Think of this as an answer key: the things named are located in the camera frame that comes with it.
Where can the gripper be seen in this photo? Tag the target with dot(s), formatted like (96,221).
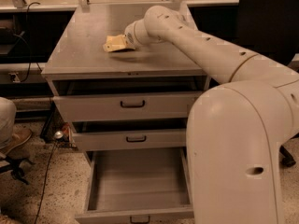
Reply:
(128,36)

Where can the yellow sponge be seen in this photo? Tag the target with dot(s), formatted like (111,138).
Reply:
(116,48)

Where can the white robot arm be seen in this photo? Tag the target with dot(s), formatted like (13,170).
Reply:
(235,130)

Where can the grey drawer cabinet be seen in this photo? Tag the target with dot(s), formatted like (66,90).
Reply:
(79,54)

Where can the grey top drawer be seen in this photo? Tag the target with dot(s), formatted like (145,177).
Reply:
(100,100)

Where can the grey drawer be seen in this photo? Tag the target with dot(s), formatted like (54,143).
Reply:
(130,134)
(137,186)
(100,100)

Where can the grey middle drawer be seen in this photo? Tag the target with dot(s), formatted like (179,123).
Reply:
(130,134)

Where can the grey bottom drawer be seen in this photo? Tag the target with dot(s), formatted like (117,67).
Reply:
(137,186)

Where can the person's leg in trousers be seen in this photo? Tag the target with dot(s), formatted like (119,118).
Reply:
(7,118)

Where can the black office chair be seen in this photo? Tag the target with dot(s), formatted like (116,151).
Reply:
(271,29)

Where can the wall power outlet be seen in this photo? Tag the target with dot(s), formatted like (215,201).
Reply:
(14,77)

